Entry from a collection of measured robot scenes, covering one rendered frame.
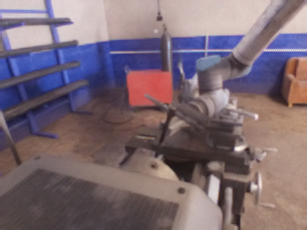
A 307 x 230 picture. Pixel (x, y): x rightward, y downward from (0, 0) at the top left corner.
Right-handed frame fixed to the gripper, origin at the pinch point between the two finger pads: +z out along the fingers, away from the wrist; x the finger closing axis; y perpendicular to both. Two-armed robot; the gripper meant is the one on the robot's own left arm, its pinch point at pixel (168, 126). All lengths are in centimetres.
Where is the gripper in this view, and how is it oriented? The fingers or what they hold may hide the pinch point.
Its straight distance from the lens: 59.5
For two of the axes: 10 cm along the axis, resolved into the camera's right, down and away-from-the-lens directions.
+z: -6.4, 2.9, -7.1
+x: 7.4, 4.9, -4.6
